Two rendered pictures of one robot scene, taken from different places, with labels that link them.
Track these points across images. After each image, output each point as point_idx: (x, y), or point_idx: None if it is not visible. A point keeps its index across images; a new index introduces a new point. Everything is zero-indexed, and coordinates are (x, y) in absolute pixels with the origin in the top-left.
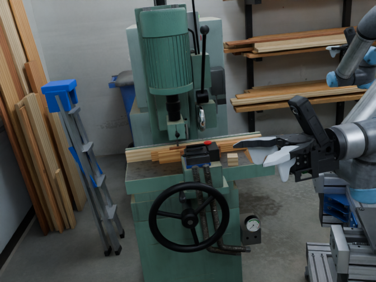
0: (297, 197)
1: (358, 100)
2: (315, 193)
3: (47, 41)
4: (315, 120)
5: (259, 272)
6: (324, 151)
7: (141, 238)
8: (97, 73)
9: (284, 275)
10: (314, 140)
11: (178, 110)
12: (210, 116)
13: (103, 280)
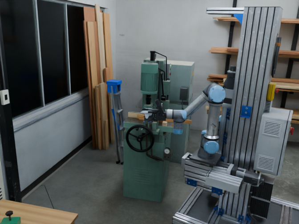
0: None
1: None
2: None
3: (119, 57)
4: (159, 106)
5: (181, 186)
6: (162, 114)
7: (125, 146)
8: (139, 78)
9: (191, 190)
10: (158, 110)
11: (149, 100)
12: (165, 106)
13: (111, 171)
